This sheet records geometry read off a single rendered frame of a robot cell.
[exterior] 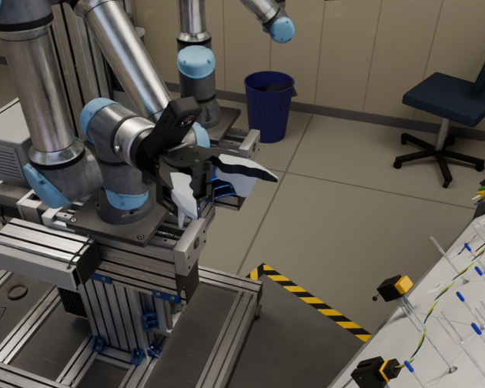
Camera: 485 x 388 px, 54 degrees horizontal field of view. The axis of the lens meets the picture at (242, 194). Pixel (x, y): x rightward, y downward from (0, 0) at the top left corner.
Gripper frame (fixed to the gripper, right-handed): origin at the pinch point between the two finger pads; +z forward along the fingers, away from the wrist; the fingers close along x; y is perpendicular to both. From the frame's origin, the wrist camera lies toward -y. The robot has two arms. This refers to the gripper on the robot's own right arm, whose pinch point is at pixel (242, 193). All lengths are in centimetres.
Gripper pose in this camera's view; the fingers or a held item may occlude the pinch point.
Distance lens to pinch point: 62.5
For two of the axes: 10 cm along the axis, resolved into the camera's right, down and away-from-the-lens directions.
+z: 7.1, 4.3, -5.6
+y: -1.0, 8.4, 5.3
